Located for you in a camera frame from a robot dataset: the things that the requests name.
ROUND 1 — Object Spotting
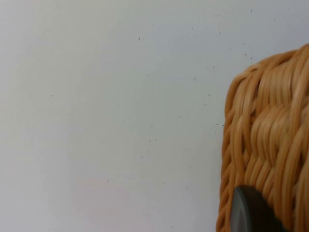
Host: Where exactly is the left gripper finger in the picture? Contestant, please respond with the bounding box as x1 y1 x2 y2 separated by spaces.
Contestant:
230 185 288 232

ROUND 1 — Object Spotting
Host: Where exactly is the pale wicker basket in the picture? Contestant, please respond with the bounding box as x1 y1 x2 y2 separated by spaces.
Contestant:
215 43 309 232

